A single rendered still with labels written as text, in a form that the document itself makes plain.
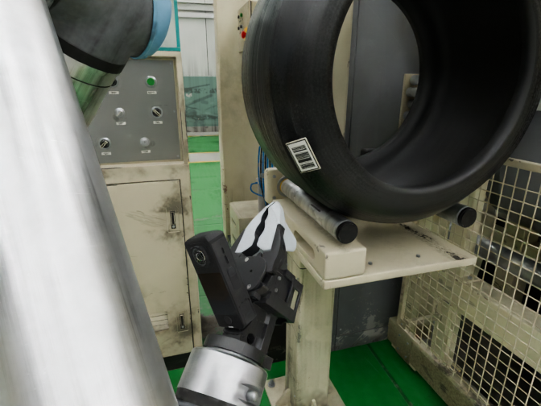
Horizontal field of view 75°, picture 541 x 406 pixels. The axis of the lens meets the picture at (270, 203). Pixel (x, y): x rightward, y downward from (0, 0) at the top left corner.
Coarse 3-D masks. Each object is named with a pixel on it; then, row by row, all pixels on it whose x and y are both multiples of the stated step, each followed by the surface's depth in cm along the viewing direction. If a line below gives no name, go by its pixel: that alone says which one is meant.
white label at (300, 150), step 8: (288, 144) 59; (296, 144) 58; (304, 144) 57; (296, 152) 59; (304, 152) 58; (312, 152) 58; (296, 160) 60; (304, 160) 59; (312, 160) 59; (304, 168) 60; (312, 168) 60
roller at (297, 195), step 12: (288, 180) 94; (288, 192) 90; (300, 192) 85; (300, 204) 82; (312, 204) 77; (312, 216) 76; (324, 216) 71; (336, 216) 69; (324, 228) 71; (336, 228) 66; (348, 228) 66; (348, 240) 66
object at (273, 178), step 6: (270, 168) 96; (276, 168) 96; (264, 174) 97; (270, 174) 95; (276, 174) 96; (282, 174) 96; (264, 180) 98; (270, 180) 96; (276, 180) 96; (282, 180) 96; (270, 186) 96; (276, 186) 97; (270, 192) 97; (276, 192) 97; (270, 198) 97; (276, 198) 98; (282, 198) 98
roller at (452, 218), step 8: (448, 208) 76; (456, 208) 75; (464, 208) 74; (472, 208) 73; (440, 216) 79; (448, 216) 76; (456, 216) 74; (464, 216) 73; (472, 216) 74; (456, 224) 75; (464, 224) 74; (472, 224) 74
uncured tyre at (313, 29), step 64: (320, 0) 51; (448, 0) 82; (512, 0) 70; (256, 64) 61; (320, 64) 53; (448, 64) 89; (512, 64) 75; (256, 128) 72; (320, 128) 56; (448, 128) 90; (512, 128) 67; (320, 192) 64; (384, 192) 63; (448, 192) 68
